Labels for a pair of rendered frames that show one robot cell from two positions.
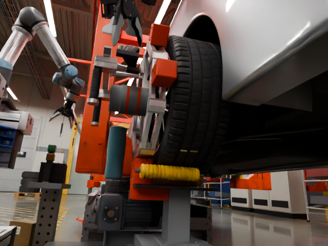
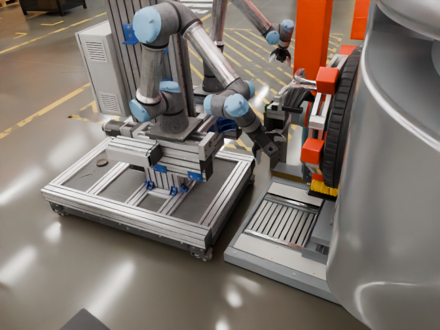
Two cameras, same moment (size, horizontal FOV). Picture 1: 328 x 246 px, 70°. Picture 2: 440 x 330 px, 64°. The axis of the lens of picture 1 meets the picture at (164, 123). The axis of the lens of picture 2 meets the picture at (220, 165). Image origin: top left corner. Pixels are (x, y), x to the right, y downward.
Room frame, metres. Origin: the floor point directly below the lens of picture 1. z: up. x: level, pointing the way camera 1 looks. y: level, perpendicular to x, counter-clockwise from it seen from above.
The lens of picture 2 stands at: (-0.37, -0.56, 1.69)
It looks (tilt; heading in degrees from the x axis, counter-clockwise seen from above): 36 degrees down; 45
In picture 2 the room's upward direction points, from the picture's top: 5 degrees counter-clockwise
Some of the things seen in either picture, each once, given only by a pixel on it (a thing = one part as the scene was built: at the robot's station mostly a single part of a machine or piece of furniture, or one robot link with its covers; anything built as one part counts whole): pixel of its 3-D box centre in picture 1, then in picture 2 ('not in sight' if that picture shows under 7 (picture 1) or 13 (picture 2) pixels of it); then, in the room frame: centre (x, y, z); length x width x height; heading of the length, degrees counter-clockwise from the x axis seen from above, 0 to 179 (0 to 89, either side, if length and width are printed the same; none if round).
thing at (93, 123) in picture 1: (96, 111); not in sight; (1.18, 0.36, 0.83); 0.04 x 0.04 x 0.16
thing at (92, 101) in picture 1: (95, 85); (270, 129); (0.85, 0.28, 0.83); 0.04 x 0.04 x 0.16
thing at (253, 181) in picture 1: (246, 178); not in sight; (3.96, -1.41, 0.69); 0.52 x 0.17 x 0.35; 104
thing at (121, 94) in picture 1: (131, 100); (314, 114); (1.05, 0.16, 0.85); 0.21 x 0.14 x 0.14; 104
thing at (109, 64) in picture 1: (106, 64); (277, 111); (0.86, 0.25, 0.93); 0.09 x 0.05 x 0.05; 104
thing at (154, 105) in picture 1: (146, 102); (329, 117); (1.07, 0.09, 0.85); 0.54 x 0.07 x 0.54; 14
